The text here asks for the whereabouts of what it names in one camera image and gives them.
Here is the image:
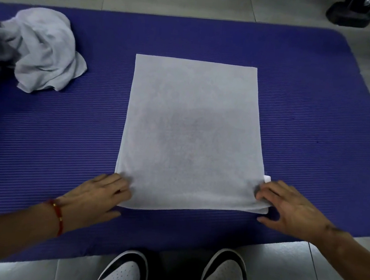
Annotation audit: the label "person's right hand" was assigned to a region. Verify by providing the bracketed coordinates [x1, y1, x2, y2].
[251, 178, 339, 246]

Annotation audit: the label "person's left hand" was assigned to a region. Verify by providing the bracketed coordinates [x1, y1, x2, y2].
[54, 168, 134, 237]

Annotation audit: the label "light grey printed towel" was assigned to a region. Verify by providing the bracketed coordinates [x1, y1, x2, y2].
[111, 53, 284, 223]

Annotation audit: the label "purple ribbed mat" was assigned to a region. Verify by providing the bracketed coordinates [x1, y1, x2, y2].
[0, 0, 370, 280]

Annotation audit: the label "person's left forearm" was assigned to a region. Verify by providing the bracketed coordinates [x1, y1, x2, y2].
[0, 197, 66, 280]

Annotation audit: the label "person's black trousers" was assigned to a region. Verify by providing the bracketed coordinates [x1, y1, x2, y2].
[145, 245, 208, 280]

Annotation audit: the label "black weight stack machine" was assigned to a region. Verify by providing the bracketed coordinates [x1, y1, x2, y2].
[325, 0, 370, 30]

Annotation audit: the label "red string bracelet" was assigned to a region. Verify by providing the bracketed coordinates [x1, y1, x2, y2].
[46, 198, 67, 238]

